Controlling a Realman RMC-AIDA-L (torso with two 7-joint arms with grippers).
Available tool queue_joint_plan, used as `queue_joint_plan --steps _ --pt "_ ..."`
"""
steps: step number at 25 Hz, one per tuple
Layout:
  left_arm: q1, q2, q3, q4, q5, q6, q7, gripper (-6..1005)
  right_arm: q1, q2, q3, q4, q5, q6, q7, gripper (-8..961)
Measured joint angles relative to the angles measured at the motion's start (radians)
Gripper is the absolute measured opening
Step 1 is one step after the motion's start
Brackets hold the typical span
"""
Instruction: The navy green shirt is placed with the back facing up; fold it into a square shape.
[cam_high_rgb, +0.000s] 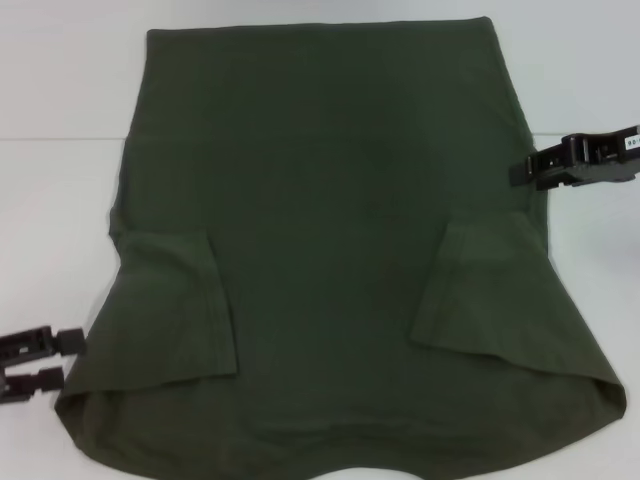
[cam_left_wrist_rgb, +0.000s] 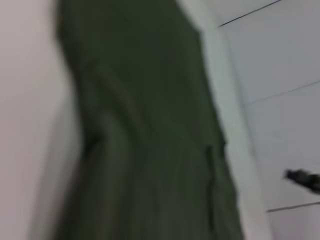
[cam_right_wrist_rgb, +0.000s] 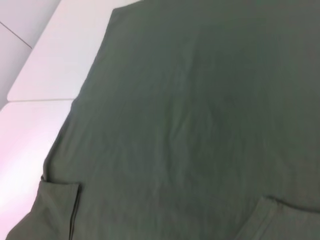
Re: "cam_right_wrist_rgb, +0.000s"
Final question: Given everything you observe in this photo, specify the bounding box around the dark green t-shirt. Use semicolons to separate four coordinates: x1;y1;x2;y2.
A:
4;0;320;240

